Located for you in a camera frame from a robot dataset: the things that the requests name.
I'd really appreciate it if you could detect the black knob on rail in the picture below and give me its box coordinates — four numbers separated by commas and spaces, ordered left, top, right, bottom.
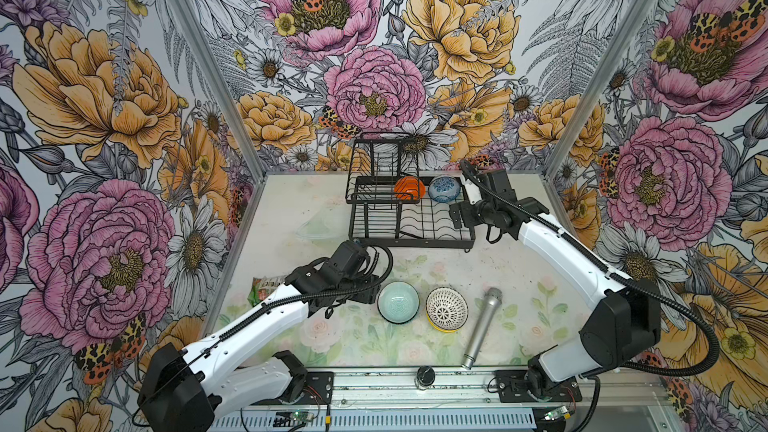
415, 366, 436, 390

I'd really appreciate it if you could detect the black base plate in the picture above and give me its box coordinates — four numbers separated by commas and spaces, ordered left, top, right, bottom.
489, 369, 583, 403
257, 370, 335, 406

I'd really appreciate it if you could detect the orange plastic bowl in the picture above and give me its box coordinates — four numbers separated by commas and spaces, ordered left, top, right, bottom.
393, 176, 426, 202

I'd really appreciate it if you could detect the green circuit board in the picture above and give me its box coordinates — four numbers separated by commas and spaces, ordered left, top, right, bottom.
272, 411, 317, 429
542, 405, 571, 421

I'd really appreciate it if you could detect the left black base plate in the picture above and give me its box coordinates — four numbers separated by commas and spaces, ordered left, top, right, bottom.
257, 370, 335, 406

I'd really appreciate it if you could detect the silver microphone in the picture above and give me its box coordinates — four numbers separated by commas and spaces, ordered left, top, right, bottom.
461, 287, 503, 370

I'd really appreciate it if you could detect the mint green ceramic bowl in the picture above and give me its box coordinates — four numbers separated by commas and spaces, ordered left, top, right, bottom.
376, 281, 420, 325

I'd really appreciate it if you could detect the black wire dish rack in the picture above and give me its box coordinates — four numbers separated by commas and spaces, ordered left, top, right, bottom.
345, 133, 475, 252

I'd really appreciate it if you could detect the aluminium front rail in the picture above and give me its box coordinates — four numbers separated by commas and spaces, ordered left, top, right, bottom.
206, 366, 684, 431

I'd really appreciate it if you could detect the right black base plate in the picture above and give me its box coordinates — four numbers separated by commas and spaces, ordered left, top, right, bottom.
489, 369, 583, 403

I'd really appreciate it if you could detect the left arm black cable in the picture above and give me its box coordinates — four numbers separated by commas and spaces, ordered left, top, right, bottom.
131, 242, 395, 427

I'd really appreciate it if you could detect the green circuit board left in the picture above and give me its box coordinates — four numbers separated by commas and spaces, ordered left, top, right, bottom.
272, 411, 317, 429

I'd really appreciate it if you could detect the green snack packet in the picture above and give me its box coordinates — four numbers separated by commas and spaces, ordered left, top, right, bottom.
247, 276, 285, 307

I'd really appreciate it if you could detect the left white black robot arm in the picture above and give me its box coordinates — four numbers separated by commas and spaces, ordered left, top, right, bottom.
135, 240, 394, 431

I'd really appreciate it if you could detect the blue floral ceramic bowl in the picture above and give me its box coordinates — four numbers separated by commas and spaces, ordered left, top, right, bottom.
427, 175, 462, 203

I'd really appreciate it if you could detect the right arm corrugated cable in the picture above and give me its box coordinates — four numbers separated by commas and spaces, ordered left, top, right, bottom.
458, 158, 721, 378

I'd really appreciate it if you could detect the white patterned yellow bowl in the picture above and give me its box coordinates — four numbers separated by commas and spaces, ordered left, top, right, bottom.
425, 287, 469, 333

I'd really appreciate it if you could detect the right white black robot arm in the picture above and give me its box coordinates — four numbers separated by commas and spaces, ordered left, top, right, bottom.
450, 160, 661, 399

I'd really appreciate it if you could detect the green circuit board right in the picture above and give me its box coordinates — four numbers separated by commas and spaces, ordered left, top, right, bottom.
542, 405, 571, 421

